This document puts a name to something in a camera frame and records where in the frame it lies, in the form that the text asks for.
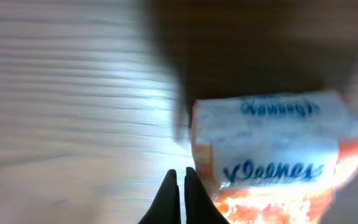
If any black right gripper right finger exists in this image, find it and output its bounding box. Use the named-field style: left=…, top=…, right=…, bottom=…
left=184, top=167, right=229, bottom=224

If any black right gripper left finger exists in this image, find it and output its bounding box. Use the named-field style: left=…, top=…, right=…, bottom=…
left=139, top=169, right=181, bottom=224

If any orange small snack packet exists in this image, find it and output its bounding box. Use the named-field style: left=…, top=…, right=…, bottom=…
left=191, top=91, right=358, bottom=224

